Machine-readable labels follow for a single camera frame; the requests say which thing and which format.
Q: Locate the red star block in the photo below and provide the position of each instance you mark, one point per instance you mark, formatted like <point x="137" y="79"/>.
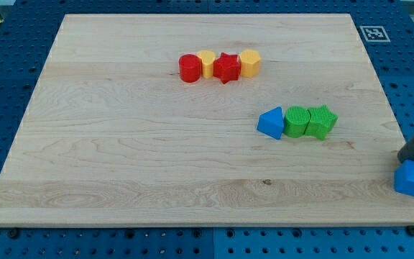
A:
<point x="227" y="68"/>

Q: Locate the green star block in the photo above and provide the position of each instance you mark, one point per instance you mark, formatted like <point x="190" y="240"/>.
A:
<point x="321" y="122"/>

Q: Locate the blue cube block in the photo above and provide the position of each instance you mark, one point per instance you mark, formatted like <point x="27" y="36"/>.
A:
<point x="404" y="178"/>

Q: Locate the wooden board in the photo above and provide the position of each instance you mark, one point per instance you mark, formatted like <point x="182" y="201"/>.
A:
<point x="112" y="137"/>

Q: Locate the blue triangle block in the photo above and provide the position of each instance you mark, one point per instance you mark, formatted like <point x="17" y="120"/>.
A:
<point x="272" y="123"/>

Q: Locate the red cylinder block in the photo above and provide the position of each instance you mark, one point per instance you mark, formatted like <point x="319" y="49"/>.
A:
<point x="189" y="68"/>

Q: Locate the yellow rounded block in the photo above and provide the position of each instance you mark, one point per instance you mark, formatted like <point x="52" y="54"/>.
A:
<point x="208" y="58"/>

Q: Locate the yellow hexagon block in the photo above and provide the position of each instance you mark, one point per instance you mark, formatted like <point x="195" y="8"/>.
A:
<point x="250" y="61"/>

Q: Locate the green cylinder block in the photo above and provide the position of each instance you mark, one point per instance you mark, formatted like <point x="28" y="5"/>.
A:
<point x="296" y="120"/>

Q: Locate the white fiducial marker tag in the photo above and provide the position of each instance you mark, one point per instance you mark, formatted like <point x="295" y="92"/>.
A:
<point x="374" y="33"/>

